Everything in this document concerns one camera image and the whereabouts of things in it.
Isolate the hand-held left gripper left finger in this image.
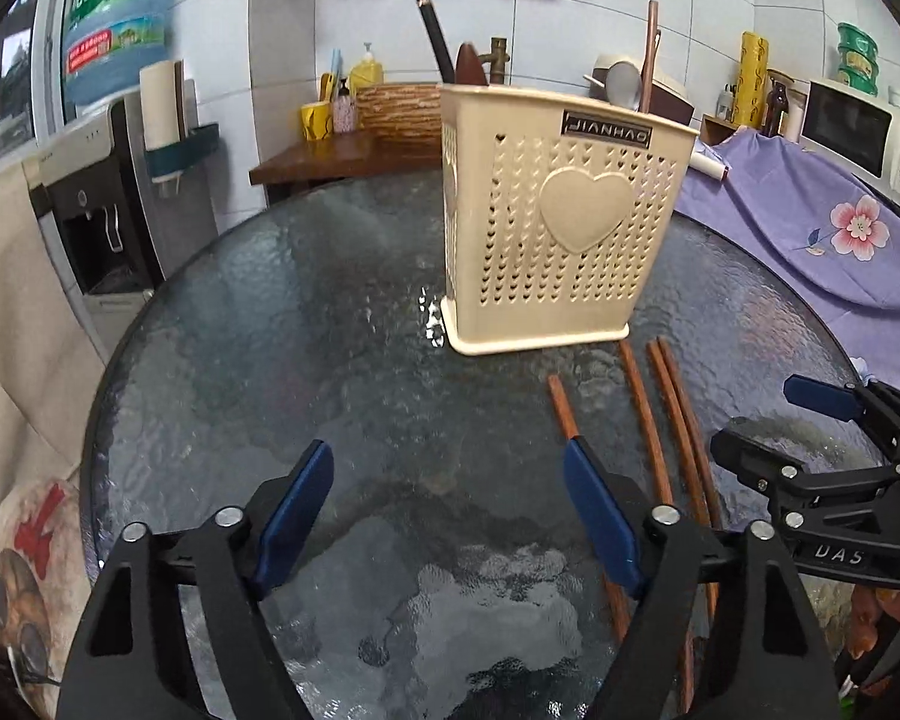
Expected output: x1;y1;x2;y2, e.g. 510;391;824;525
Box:
55;439;336;720

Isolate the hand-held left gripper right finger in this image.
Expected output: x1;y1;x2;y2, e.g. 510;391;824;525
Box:
562;435;845;720

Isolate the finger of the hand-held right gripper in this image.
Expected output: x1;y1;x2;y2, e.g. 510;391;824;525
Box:
784;373;900;466
711;427;900;533

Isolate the beige perforated utensil holder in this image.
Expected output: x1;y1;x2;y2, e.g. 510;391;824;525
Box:
439;84;700;357

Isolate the translucent plastic spoon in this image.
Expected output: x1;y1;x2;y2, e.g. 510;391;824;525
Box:
606;60;642;112

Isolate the gold-tipped black chopstick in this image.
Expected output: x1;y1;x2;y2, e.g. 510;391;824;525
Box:
412;0;457;85

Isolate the person's right hand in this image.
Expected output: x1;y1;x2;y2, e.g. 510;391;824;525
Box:
844;581;900;691

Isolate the purple floral cloth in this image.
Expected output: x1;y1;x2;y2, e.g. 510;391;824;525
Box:
675;127;900;398

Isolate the white lint roller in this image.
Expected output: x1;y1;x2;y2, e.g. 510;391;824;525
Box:
686;150;728;182

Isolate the white microwave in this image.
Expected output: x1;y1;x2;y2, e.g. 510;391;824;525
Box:
799;77;900;200

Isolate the round printed stool cushion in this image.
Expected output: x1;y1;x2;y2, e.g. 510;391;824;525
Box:
0;476;102;720

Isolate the small wooden box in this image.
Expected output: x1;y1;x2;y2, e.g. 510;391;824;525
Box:
699;114;743;145

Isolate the brown glass bottle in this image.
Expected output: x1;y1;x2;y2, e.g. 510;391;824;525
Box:
763;77;790;137

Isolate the yellow wrap roll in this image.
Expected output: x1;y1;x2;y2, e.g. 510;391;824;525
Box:
735;31;770;128

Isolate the brown and white rice cooker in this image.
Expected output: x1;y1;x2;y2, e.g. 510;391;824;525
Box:
594;54;696;128

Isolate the beige cloth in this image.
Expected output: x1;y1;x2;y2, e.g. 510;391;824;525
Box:
0;157;121;511

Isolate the dark wooden counter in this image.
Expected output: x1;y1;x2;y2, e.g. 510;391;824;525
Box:
249;136;447;188

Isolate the grey water dispenser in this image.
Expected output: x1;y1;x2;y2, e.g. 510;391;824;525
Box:
34;94;218;361

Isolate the teal cup holder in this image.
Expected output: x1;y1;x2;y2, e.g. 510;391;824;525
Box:
144;124;220;181

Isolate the yellow cup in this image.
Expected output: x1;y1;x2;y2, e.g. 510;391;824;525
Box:
301;101;335;142

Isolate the woven brown basin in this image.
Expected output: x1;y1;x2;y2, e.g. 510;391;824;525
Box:
354;82;443;137

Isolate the white paper cup tube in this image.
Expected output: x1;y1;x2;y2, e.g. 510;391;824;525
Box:
139;58;185;196

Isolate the yellow soap dispenser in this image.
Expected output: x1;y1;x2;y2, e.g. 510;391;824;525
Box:
349;41;385;95

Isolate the sliding window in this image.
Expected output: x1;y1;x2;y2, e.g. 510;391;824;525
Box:
0;0;68;181

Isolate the blue water cooler bottle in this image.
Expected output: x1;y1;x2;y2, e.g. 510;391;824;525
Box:
61;0;175;106

